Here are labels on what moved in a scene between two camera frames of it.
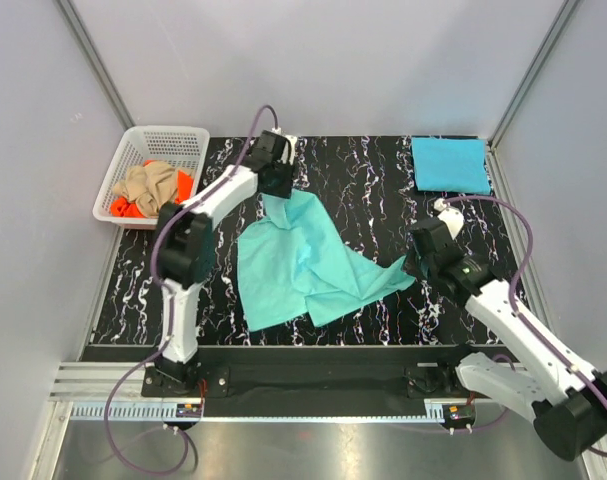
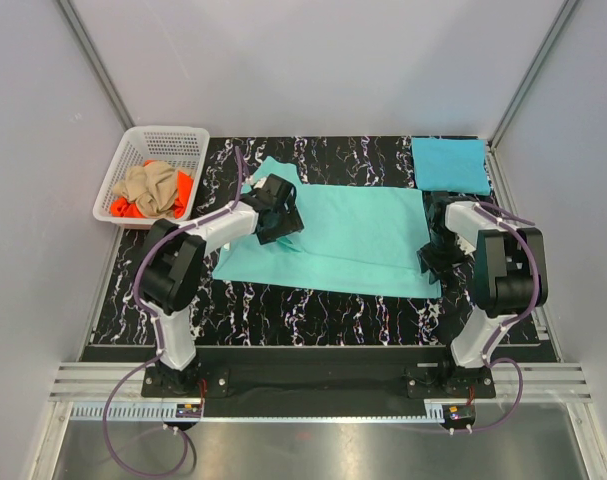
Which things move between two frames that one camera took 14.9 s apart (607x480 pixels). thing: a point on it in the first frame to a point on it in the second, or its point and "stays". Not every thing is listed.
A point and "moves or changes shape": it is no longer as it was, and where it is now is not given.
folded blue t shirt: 452,165 stays
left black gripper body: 282,182 to 287,223
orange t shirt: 123,207 stays
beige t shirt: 150,186 stays
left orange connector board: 189,410 stays
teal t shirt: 296,256 moves or changes shape
